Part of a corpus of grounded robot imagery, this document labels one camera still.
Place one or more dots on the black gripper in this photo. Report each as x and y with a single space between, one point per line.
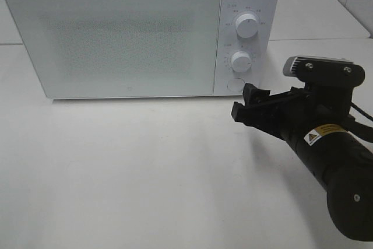
309 119

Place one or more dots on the round white door button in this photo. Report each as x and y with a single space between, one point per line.
236 85

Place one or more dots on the white microwave door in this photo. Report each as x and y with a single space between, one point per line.
84 49

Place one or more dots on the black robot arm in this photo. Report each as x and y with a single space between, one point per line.
346 177

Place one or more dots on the lower white timer knob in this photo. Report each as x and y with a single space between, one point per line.
240 61

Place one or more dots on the upper white power knob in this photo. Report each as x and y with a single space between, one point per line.
246 25

